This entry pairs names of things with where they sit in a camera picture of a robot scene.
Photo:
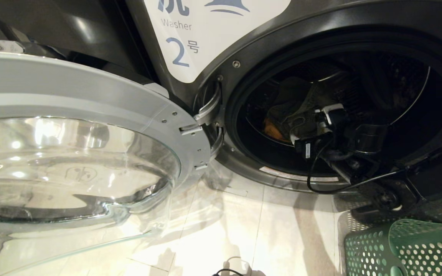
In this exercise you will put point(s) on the silver glass washing machine door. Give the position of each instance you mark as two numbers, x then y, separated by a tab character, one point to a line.
71	99

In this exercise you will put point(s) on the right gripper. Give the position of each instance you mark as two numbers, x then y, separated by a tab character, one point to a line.
314	145

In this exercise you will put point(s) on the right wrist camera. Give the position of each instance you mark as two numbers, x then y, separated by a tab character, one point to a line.
330	114

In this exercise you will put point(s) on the dark olive garment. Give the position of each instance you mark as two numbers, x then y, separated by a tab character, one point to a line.
294	103

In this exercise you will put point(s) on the orange garment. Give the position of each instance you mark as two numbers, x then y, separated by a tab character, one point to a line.
272	131

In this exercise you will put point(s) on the green perforated laundry basket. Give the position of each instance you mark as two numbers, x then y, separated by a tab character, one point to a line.
409	249

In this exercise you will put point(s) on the dark grey washing machine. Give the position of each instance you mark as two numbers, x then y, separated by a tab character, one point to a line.
251	50

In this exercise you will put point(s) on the white washer sign sticker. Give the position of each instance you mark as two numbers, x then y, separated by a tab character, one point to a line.
221	34

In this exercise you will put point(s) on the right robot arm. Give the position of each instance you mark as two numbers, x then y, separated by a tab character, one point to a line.
370	138

